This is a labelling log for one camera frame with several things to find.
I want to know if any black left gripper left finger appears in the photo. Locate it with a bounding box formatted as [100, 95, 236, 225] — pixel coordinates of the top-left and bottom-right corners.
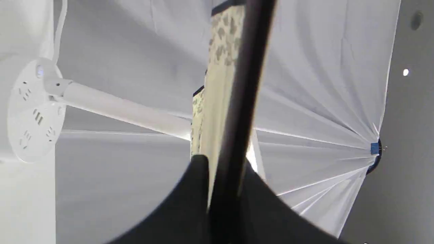
[111, 155, 211, 244]

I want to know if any white desk lamp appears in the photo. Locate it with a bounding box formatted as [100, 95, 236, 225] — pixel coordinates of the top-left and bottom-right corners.
[0, 55, 191, 163]

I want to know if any white backdrop curtain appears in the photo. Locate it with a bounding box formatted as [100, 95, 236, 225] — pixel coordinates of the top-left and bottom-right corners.
[1, 0, 400, 244]

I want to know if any blue curtain clip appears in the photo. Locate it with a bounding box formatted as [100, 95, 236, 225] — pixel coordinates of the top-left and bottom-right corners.
[370, 141, 381, 155]

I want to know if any painted paper folding fan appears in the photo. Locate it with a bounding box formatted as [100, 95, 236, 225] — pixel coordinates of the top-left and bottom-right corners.
[198, 0, 277, 244]

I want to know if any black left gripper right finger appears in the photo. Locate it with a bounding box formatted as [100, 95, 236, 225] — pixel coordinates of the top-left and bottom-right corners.
[234, 160, 343, 244]

